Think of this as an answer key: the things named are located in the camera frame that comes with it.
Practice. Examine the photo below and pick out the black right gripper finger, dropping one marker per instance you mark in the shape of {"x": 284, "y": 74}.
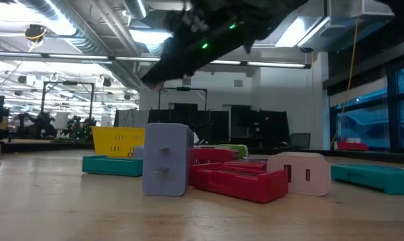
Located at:
{"x": 175, "y": 63}

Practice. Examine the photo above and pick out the small blue-grey block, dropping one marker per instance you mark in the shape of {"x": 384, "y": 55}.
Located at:
{"x": 138, "y": 152}

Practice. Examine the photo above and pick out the yellow plastic basket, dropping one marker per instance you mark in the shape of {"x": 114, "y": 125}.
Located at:
{"x": 114, "y": 140}

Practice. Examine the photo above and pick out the green plastic item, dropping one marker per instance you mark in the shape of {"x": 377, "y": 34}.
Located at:
{"x": 236, "y": 150}

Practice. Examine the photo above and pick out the lavender power adapter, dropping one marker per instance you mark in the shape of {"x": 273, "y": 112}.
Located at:
{"x": 154, "y": 180}

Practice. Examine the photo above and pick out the teal plastic box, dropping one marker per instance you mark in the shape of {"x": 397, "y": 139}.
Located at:
{"x": 111, "y": 166}
{"x": 372, "y": 179}

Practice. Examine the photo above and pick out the pink power adapter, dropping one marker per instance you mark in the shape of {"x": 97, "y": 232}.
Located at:
{"x": 319, "y": 174}

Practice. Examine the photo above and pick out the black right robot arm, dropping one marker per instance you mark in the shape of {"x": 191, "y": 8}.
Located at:
{"x": 255, "y": 16}

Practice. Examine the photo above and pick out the white paper sheet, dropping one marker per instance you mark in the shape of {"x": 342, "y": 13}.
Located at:
{"x": 196, "y": 138}

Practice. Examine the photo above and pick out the black partition screens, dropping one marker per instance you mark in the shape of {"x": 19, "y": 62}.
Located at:
{"x": 262, "y": 127}

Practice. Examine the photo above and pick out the black background robot arms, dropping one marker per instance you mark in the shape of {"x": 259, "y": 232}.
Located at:
{"x": 37, "y": 125}

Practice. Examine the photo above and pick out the red bin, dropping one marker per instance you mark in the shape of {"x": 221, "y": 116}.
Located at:
{"x": 352, "y": 146}

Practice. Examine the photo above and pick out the black gantry frame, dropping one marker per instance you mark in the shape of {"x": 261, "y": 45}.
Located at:
{"x": 67, "y": 82}
{"x": 183, "y": 88}

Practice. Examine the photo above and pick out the round silver ventilation duct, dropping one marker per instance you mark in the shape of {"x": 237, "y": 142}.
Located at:
{"x": 87, "y": 43}

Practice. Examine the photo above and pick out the rectangular metal air duct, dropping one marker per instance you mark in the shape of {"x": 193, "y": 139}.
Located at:
{"x": 372, "y": 8}

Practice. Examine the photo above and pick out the black table frame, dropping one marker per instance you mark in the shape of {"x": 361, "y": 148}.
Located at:
{"x": 372, "y": 155}

